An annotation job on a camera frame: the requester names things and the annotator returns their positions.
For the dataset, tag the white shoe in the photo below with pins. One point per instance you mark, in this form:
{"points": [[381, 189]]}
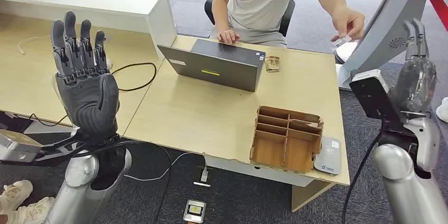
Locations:
{"points": [[28, 212], [15, 194]]}

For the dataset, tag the round white stand base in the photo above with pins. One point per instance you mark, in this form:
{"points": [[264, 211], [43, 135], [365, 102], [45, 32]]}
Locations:
{"points": [[344, 53]]}

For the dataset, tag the person's right hand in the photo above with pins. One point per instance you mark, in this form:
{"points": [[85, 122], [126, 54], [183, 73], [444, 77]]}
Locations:
{"points": [[228, 37]]}

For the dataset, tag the person's right forearm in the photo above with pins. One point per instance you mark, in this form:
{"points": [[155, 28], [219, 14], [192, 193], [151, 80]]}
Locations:
{"points": [[220, 19]]}

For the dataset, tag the wooden divided organizer box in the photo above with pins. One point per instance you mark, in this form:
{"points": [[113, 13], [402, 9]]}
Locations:
{"points": [[269, 145]]}

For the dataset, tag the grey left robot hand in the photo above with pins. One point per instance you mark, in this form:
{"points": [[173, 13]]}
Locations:
{"points": [[87, 100]]}

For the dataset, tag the small white strip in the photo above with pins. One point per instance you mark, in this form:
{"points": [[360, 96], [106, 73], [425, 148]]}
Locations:
{"points": [[202, 184]]}

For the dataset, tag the person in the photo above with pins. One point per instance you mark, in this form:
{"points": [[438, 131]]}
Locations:
{"points": [[442, 110], [262, 5]]}

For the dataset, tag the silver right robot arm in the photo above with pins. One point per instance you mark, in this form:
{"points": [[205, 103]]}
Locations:
{"points": [[402, 187]]}

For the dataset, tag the dark grey laptop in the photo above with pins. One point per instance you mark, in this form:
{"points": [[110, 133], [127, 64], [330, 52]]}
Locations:
{"points": [[217, 72]]}

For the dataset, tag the person's left hand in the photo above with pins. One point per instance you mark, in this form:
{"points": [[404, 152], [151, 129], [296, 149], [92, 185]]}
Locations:
{"points": [[348, 23]]}

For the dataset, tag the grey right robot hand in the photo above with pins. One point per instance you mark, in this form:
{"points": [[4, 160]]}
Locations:
{"points": [[416, 86]]}

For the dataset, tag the silver kiosk stand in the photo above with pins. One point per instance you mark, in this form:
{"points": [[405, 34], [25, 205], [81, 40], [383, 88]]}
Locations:
{"points": [[385, 23]]}

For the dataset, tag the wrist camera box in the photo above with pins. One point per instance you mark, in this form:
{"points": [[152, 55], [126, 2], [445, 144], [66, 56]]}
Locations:
{"points": [[15, 147], [371, 96]]}

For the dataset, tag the white plug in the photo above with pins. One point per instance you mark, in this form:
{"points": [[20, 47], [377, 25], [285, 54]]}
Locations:
{"points": [[204, 175]]}

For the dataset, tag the red barrier bar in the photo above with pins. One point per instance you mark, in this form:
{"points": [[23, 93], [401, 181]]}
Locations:
{"points": [[439, 7]]}

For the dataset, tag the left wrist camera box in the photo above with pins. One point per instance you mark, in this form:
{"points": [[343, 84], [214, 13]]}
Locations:
{"points": [[15, 147]]}

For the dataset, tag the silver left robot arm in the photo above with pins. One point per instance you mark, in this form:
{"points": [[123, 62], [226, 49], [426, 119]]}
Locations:
{"points": [[77, 175]]}

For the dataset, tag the white raised counter shelf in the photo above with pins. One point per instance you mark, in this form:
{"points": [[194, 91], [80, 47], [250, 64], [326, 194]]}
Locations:
{"points": [[105, 2]]}

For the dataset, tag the black office chair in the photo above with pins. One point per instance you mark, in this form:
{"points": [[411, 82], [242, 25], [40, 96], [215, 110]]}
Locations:
{"points": [[287, 16]]}

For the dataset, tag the light wooden desk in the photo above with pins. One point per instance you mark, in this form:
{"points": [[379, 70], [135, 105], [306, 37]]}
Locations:
{"points": [[308, 194], [31, 82]]}

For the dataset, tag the white ID card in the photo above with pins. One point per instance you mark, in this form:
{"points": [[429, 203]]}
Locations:
{"points": [[341, 42]]}

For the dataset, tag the silver floor socket box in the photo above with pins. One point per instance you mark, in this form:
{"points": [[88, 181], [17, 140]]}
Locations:
{"points": [[194, 211]]}

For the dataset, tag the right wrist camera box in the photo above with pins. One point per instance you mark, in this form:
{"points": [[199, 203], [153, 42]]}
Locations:
{"points": [[371, 96]]}

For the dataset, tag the grey card reader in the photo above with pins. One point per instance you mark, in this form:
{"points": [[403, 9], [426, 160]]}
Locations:
{"points": [[328, 156]]}

